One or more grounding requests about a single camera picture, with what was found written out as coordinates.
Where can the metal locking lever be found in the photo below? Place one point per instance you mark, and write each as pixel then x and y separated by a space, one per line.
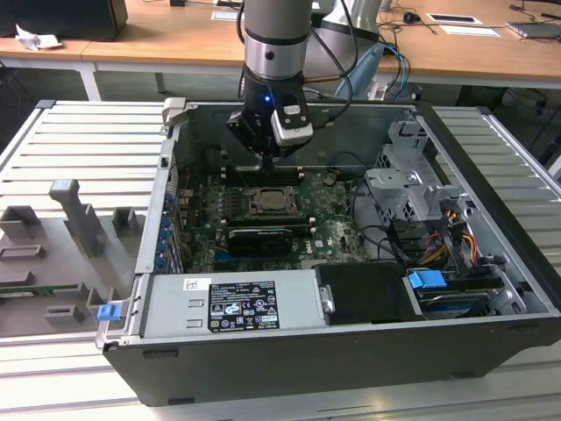
pixel 244 180

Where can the black RAM slot row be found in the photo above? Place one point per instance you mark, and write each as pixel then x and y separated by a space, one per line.
pixel 271 220
pixel 289 176

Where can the CPU socket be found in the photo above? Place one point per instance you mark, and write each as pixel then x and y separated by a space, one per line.
pixel 274 215

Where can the blue expansion slot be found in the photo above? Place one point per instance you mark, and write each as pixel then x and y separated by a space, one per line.
pixel 225 263

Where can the black plastic cover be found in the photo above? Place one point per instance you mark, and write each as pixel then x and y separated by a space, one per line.
pixel 368 294

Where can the white paper sheet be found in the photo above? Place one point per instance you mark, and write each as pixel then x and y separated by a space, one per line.
pixel 469 30
pixel 225 16

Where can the wooden desk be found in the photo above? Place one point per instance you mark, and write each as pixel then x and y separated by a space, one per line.
pixel 175 44

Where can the black graphics card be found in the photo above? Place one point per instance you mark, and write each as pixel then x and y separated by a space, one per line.
pixel 263 243

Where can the green motherboard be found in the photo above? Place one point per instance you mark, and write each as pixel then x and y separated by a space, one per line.
pixel 337 237

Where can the silver drive cage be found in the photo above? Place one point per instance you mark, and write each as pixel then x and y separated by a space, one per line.
pixel 394 193

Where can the black computer mouse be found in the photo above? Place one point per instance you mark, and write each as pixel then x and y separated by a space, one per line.
pixel 411 17

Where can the grey parts rack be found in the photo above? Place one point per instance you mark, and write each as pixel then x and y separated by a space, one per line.
pixel 87 228

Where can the silver power supply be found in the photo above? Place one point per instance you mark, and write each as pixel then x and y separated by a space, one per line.
pixel 175 307

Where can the black computer box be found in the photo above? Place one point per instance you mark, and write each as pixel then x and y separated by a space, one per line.
pixel 66 17

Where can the blue disk carrier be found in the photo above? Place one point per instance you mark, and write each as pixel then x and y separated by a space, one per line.
pixel 425 280

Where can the crumpled white paper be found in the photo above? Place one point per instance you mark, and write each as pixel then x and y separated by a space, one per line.
pixel 37 40

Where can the blue case latch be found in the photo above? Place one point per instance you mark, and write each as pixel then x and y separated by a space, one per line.
pixel 108 313

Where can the black open PC case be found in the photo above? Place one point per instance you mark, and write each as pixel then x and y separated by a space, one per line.
pixel 307 373

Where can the hard disk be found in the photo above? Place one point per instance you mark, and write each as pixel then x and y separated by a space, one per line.
pixel 456 302

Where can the green RAM stick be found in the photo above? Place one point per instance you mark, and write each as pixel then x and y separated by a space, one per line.
pixel 39 289

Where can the grey laptop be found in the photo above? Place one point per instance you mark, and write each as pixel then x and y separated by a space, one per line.
pixel 534 30

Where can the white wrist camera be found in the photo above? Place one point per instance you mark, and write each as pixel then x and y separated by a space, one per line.
pixel 291 127

